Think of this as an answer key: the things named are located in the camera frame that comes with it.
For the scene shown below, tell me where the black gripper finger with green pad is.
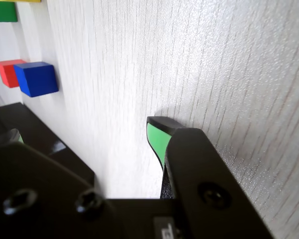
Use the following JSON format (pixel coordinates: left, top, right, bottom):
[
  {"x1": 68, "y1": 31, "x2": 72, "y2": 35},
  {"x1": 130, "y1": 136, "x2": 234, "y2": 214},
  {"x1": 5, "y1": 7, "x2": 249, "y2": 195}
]
[
  {"x1": 146, "y1": 116, "x2": 276, "y2": 239},
  {"x1": 0, "y1": 102, "x2": 108, "y2": 239}
]

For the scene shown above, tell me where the green wooden cube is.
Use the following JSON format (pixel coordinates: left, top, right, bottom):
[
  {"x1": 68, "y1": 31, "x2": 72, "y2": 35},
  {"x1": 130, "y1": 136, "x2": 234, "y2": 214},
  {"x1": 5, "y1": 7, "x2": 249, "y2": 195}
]
[{"x1": 0, "y1": 1, "x2": 18, "y2": 22}]

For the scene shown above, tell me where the blue wooden cube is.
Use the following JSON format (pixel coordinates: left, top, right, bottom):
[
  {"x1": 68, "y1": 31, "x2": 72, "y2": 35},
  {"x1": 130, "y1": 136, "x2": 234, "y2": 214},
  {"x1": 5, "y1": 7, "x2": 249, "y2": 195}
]
[{"x1": 13, "y1": 61, "x2": 59, "y2": 98}]

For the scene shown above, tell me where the red wooden cube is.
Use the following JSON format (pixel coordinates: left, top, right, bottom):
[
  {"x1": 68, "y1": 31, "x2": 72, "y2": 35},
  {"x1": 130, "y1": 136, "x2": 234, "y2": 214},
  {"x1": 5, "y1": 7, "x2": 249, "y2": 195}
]
[{"x1": 0, "y1": 59, "x2": 28, "y2": 88}]

